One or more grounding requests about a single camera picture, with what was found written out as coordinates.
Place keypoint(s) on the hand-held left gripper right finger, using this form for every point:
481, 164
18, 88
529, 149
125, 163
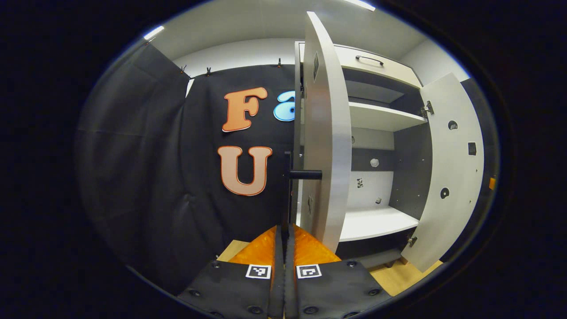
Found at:
332, 292

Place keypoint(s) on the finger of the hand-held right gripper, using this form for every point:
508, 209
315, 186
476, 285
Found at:
492, 183

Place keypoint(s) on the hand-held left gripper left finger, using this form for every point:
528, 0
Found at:
230, 292

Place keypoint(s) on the shoe cabinet door headphone sticker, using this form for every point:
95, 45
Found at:
456, 168

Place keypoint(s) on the beige double-door shoe cabinet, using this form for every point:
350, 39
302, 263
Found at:
412, 177

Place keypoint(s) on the shoe cabinet door camera sticker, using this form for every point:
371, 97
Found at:
328, 133

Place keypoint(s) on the white cabinet shelf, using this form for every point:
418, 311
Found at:
376, 221
381, 117

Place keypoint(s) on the beige cabinet drawer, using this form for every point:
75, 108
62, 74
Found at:
376, 73

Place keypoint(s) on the black backdrop cloth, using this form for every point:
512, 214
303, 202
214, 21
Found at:
155, 177

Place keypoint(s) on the large ceiling light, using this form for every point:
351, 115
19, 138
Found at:
361, 4

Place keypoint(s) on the small ceiling light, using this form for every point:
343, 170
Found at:
153, 32

